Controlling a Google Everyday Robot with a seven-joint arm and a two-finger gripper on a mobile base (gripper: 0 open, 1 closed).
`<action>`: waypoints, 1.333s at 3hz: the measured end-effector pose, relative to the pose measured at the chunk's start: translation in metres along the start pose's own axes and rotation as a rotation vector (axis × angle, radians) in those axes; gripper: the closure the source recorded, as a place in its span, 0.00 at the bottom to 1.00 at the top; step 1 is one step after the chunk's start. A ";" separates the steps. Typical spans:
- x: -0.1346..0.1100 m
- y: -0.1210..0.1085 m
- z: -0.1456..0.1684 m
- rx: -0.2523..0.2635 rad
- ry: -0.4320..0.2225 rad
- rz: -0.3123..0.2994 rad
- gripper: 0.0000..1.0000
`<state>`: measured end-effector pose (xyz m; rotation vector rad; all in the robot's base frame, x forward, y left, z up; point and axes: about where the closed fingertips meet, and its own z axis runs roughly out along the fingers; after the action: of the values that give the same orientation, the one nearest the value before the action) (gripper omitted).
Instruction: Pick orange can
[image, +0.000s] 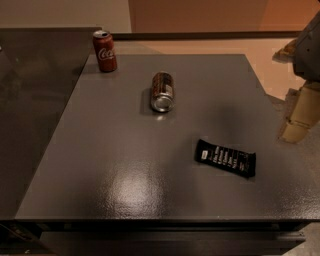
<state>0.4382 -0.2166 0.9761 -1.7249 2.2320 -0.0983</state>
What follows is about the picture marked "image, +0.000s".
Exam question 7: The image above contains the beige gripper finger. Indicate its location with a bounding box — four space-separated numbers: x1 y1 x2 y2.
279 81 320 143

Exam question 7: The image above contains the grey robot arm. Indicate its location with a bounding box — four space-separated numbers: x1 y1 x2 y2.
272 11 320 143

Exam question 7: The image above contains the red Coca-Cola can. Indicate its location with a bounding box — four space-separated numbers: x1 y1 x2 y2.
92 30 117 72

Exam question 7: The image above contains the black snack bar wrapper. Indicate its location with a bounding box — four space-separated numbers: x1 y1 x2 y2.
195 140 256 178

